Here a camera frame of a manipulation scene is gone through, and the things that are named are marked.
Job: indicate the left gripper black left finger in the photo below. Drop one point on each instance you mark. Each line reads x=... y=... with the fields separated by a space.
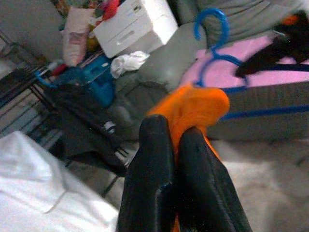
x=149 y=181

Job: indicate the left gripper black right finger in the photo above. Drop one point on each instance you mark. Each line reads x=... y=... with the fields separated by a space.
x=205 y=193

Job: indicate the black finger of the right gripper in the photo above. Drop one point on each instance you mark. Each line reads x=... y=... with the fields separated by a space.
x=260 y=61

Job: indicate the blue plastic hanger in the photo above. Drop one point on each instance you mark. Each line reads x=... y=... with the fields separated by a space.
x=227 y=27
x=42 y=81

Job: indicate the orange garment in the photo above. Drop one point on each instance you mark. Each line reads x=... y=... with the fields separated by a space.
x=193 y=106

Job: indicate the dark navy garment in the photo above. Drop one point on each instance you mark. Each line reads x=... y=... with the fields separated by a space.
x=82 y=125

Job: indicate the pink mat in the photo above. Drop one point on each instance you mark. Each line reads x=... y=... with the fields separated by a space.
x=265 y=79

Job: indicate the grey sofa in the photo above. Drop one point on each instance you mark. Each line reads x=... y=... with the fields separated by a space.
x=169 y=55

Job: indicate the white garment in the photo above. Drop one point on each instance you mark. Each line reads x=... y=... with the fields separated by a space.
x=36 y=188

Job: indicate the white crumpled cloth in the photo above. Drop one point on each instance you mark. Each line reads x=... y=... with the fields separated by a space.
x=128 y=62

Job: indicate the white cardboard box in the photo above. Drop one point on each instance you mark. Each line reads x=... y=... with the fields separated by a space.
x=135 y=26

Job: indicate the red cloth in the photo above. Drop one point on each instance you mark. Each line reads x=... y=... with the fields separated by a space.
x=111 y=8

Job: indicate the white pillow with pink trim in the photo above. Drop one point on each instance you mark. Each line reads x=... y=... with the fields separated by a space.
x=76 y=36

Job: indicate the black metal drying rack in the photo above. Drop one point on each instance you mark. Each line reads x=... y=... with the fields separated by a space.
x=12 y=82

